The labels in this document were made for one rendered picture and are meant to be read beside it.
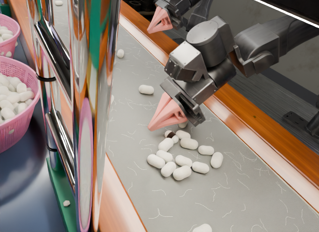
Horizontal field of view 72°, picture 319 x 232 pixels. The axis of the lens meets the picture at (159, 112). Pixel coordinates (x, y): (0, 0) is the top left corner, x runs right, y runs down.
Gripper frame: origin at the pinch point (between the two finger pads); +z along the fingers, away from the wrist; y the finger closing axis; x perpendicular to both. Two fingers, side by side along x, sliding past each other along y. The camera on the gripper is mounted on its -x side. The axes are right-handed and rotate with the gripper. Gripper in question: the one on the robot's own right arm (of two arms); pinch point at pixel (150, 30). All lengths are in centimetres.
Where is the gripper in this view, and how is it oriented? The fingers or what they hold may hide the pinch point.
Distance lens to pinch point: 74.8
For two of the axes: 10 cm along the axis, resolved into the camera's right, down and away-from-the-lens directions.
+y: 5.3, 6.3, -5.8
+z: -7.7, 6.4, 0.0
